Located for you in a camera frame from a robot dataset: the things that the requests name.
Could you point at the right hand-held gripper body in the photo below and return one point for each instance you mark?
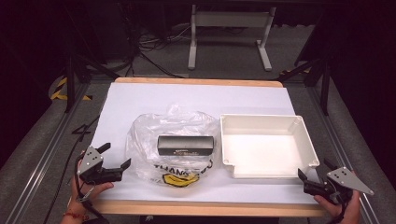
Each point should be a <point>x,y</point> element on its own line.
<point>345,182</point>

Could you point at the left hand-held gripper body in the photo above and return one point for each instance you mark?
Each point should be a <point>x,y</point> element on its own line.
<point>90,160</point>

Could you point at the person's right hand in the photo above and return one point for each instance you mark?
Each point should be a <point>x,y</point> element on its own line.
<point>348,211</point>

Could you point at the person's left hand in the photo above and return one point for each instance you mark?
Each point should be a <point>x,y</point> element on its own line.
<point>81,194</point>

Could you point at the black tape floor mark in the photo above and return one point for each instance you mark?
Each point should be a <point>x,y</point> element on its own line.
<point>81,130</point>

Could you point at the clear plastic bag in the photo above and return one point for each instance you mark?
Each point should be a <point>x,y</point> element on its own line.
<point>143,137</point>

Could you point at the silver carabiner clip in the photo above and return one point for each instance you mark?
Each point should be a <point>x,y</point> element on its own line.
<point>87,194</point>

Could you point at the white plastic bin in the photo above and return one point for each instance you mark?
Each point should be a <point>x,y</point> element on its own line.
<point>264,152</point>

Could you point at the black rectangular box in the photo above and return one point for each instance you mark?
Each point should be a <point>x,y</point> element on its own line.
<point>185,145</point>

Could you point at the yellow black floor tape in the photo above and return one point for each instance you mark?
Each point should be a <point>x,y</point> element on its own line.
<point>59,93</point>

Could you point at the black tripod stand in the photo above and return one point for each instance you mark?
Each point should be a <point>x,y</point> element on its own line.
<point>70,81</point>
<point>325,87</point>

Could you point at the white paper sheet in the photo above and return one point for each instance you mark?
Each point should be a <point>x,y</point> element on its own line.
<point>186,96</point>

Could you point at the aluminium frame rail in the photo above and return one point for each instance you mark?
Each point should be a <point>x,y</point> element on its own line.
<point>43,155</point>
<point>330,130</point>

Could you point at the white metal stand frame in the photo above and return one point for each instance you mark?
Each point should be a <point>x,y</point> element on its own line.
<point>230,19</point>

